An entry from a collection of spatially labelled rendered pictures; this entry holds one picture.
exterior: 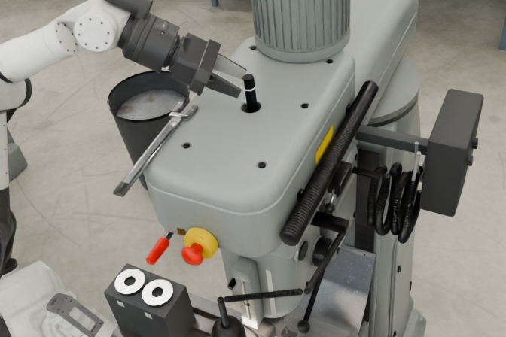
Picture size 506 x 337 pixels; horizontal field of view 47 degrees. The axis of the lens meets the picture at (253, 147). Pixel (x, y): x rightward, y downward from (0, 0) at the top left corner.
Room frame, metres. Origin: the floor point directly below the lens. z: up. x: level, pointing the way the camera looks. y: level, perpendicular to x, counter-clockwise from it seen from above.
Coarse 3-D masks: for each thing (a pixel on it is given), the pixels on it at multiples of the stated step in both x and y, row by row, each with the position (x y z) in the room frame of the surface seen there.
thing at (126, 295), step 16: (128, 272) 1.11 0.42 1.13; (144, 272) 1.12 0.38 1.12; (112, 288) 1.07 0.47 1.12; (128, 288) 1.05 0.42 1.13; (144, 288) 1.06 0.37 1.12; (160, 288) 1.04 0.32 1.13; (176, 288) 1.04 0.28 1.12; (112, 304) 1.05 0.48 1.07; (128, 304) 1.01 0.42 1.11; (144, 304) 1.00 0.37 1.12; (160, 304) 0.99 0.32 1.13; (176, 304) 1.00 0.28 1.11; (128, 320) 1.03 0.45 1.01; (144, 320) 0.99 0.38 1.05; (160, 320) 0.96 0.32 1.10; (176, 320) 0.98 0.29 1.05; (192, 320) 1.03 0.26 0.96; (144, 336) 1.01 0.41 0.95; (160, 336) 0.97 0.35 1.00; (176, 336) 0.96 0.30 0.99
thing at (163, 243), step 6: (168, 234) 0.74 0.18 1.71; (162, 240) 0.72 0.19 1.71; (168, 240) 0.73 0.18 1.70; (156, 246) 0.71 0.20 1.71; (162, 246) 0.71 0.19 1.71; (168, 246) 0.72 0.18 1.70; (150, 252) 0.70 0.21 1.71; (156, 252) 0.70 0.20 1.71; (162, 252) 0.70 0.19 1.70; (150, 258) 0.68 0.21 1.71; (156, 258) 0.69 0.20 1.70; (150, 264) 0.68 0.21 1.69
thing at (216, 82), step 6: (210, 78) 0.84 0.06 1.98; (216, 78) 0.84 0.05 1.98; (222, 78) 0.84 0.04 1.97; (210, 84) 0.83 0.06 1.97; (216, 84) 0.84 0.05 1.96; (222, 84) 0.84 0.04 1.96; (228, 84) 0.83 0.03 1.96; (234, 84) 0.84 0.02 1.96; (216, 90) 0.84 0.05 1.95; (222, 90) 0.84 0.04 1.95; (228, 90) 0.83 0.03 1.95; (234, 90) 0.83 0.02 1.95; (240, 90) 0.83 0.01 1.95; (234, 96) 0.83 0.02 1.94
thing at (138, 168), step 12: (180, 108) 0.88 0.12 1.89; (192, 108) 0.87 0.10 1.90; (180, 120) 0.84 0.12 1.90; (168, 132) 0.81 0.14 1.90; (156, 144) 0.78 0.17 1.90; (144, 156) 0.75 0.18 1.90; (132, 168) 0.72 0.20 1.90; (144, 168) 0.72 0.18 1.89; (132, 180) 0.70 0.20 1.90; (120, 192) 0.67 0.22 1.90
